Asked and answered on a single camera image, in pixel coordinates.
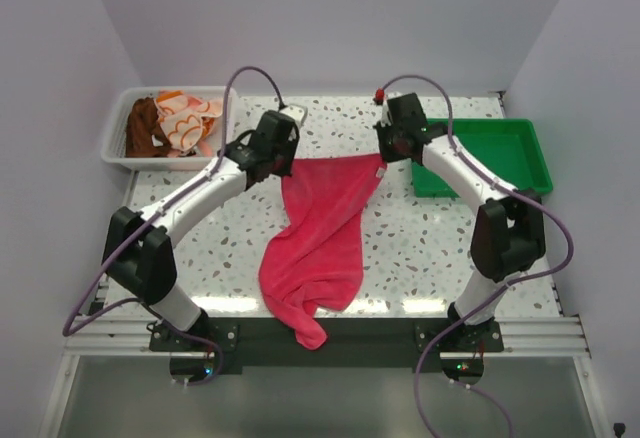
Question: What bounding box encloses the pink microfibre towel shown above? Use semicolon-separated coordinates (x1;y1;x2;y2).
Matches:
258;154;387;350

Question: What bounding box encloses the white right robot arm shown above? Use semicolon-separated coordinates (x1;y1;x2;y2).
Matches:
374;89;546;351

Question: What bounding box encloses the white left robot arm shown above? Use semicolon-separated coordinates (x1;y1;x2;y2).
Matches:
103;105;308;351

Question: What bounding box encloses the orange patterned cream towel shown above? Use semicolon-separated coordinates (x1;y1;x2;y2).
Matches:
152;91;223;158

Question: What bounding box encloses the green plastic tray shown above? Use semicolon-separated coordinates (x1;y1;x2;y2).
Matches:
410;117;555;200

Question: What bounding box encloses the white plastic laundry basket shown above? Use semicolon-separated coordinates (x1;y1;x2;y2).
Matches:
101;86;245;171

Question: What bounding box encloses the brown towel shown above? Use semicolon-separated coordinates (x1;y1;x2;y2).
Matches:
125;97;171;158

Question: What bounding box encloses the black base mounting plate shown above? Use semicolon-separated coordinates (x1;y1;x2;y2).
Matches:
148;316;504;378

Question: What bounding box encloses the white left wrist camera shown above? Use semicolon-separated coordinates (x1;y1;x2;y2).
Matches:
279;104;308;128

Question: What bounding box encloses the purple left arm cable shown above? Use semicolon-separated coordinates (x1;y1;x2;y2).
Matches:
61;65;306;387

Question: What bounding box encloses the aluminium rail frame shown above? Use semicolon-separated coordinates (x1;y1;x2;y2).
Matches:
40;296;611;437

